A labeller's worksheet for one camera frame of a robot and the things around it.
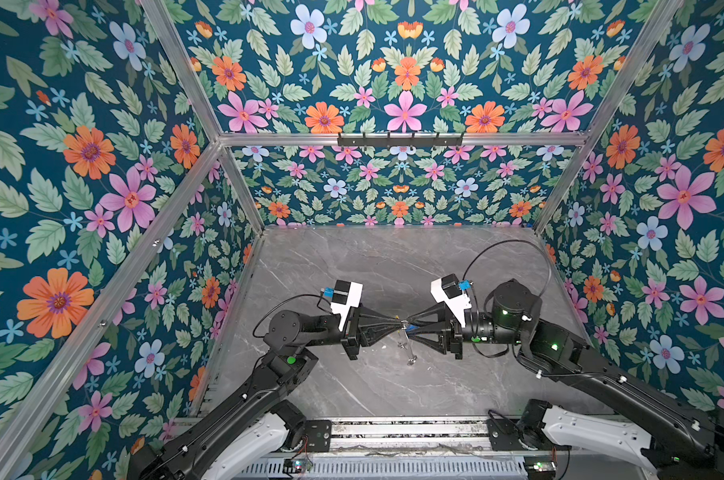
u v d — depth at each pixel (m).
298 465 0.70
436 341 0.53
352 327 0.51
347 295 0.47
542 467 0.70
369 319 0.52
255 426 0.59
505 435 0.73
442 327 0.51
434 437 0.75
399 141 0.93
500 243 0.44
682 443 0.39
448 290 0.49
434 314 0.56
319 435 0.74
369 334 0.53
